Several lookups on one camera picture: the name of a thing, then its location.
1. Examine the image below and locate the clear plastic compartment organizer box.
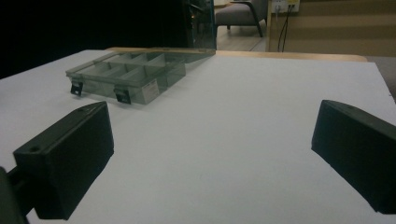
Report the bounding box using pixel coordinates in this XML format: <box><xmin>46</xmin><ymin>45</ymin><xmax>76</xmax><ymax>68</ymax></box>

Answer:
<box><xmin>64</xmin><ymin>47</ymin><xmax>217</xmax><ymax>105</ymax></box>

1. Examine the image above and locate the black cable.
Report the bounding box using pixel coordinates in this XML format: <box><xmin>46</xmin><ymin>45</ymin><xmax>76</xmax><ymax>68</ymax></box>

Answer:
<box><xmin>275</xmin><ymin>6</ymin><xmax>284</xmax><ymax>52</ymax></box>
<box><xmin>276</xmin><ymin>4</ymin><xmax>295</xmax><ymax>53</ymax></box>

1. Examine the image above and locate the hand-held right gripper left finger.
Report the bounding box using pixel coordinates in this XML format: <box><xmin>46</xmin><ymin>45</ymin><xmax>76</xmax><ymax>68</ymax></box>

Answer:
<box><xmin>12</xmin><ymin>101</ymin><xmax>115</xmax><ymax>221</ymax></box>

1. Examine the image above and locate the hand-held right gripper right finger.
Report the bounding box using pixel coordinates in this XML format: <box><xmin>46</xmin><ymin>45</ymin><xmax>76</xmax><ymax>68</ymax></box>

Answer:
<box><xmin>310</xmin><ymin>99</ymin><xmax>396</xmax><ymax>216</ymax></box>

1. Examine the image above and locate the grey armchair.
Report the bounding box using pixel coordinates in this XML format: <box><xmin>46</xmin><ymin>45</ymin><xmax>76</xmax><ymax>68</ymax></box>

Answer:
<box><xmin>214</xmin><ymin>0</ymin><xmax>269</xmax><ymax>38</ymax></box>

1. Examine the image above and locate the white wall socket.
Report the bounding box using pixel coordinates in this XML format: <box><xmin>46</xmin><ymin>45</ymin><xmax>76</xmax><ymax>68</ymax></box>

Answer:
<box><xmin>270</xmin><ymin>0</ymin><xmax>301</xmax><ymax>14</ymax></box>

